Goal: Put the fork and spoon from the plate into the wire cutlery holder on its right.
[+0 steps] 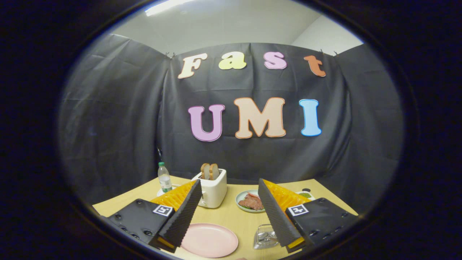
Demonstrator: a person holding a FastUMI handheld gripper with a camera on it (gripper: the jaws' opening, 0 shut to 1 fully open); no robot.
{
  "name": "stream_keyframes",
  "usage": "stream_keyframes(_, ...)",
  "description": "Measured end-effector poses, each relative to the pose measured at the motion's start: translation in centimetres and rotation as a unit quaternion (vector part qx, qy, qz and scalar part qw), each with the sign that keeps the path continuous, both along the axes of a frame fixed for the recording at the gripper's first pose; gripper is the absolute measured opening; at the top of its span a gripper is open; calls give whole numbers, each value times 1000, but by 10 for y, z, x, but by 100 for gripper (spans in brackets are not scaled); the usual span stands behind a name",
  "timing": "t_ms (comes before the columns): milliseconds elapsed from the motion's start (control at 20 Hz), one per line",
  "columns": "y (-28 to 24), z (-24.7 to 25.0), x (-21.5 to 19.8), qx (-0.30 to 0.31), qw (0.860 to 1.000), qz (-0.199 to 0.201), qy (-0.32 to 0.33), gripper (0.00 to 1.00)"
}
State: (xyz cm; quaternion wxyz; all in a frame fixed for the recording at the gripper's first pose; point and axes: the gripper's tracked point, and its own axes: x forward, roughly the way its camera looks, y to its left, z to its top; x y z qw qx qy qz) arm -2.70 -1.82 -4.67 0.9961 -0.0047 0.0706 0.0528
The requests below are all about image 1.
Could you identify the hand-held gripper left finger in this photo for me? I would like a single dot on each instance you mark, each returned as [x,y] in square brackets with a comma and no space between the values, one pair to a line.
[184,216]

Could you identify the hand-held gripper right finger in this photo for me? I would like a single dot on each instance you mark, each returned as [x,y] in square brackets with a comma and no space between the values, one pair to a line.
[276,216]

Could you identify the brown meat steak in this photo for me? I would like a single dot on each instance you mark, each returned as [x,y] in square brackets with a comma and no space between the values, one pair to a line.
[251,203]

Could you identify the red tomato slice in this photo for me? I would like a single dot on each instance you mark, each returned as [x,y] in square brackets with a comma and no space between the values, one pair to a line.
[252,195]

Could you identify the white square coaster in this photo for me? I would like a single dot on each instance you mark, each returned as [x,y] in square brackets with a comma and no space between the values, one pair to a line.
[159,192]

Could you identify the large pink round plate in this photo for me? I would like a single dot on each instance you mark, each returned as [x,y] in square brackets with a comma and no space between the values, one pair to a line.
[209,240]

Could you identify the white divided seasoning dish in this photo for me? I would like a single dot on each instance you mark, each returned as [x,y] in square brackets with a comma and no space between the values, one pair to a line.
[306,195]

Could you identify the pale green oval plate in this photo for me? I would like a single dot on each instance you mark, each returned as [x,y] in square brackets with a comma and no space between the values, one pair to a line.
[239,206]

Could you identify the cream white toaster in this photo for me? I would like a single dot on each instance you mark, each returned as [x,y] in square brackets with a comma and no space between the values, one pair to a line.
[215,191]

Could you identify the clear plastic water bottle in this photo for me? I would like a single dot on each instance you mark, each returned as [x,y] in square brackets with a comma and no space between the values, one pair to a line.
[165,180]

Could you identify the toasted bread slice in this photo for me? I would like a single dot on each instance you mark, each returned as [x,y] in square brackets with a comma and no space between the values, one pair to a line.
[214,171]
[205,171]

